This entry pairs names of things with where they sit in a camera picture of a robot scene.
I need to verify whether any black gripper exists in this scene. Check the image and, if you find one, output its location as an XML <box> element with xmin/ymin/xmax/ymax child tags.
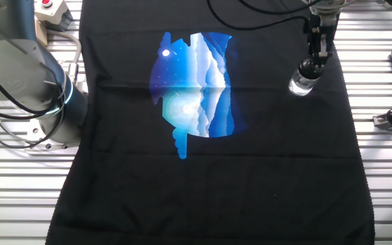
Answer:
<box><xmin>303</xmin><ymin>13</ymin><xmax>340</xmax><ymax>65</ymax></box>

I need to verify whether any clear glass jar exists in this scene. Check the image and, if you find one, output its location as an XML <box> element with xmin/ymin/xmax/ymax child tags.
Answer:
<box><xmin>288</xmin><ymin>67</ymin><xmax>321</xmax><ymax>97</ymax></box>

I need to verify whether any black cloth with blue print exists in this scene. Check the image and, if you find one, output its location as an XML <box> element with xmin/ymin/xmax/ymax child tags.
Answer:
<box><xmin>45</xmin><ymin>0</ymin><xmax>376</xmax><ymax>245</ymax></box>

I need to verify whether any grey emergency stop button box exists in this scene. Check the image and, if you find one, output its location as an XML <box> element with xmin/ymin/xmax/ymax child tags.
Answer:
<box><xmin>33</xmin><ymin>0</ymin><xmax>75</xmax><ymax>33</ymax></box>

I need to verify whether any light wooden block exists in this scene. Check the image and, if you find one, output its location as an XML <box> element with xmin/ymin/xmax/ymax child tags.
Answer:
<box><xmin>34</xmin><ymin>20</ymin><xmax>49</xmax><ymax>48</ymax></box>

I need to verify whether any grey emergency stop cable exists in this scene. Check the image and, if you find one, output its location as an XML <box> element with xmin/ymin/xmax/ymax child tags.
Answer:
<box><xmin>45</xmin><ymin>28</ymin><xmax>83</xmax><ymax>86</ymax></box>

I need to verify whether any looped black cable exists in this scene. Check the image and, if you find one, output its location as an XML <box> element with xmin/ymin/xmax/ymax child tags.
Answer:
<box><xmin>0</xmin><ymin>56</ymin><xmax>66</xmax><ymax>150</ymax></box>

